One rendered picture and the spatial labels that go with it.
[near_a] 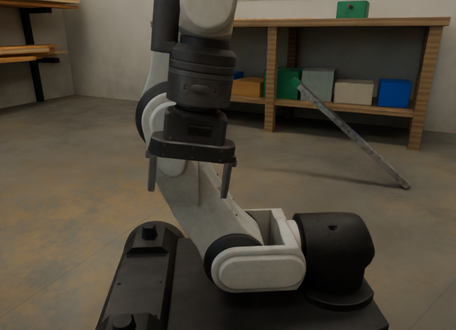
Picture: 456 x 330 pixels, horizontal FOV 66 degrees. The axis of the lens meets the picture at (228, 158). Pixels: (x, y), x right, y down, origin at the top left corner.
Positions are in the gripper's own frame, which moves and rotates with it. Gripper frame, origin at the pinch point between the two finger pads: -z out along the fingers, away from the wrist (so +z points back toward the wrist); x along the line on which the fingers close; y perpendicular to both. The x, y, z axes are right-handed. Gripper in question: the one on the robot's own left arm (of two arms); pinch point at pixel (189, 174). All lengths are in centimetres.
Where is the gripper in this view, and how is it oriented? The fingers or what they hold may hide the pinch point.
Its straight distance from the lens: 52.4
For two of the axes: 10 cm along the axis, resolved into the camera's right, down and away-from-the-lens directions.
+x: -9.9, -1.1, -1.2
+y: 0.7, 3.3, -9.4
